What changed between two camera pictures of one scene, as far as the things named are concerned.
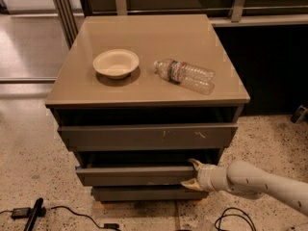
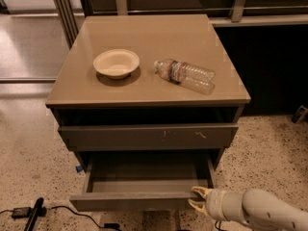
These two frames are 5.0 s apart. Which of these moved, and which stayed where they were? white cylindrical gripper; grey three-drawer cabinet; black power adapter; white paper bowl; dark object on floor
Moved: white cylindrical gripper
Stayed: grey three-drawer cabinet; black power adapter; dark object on floor; white paper bowl
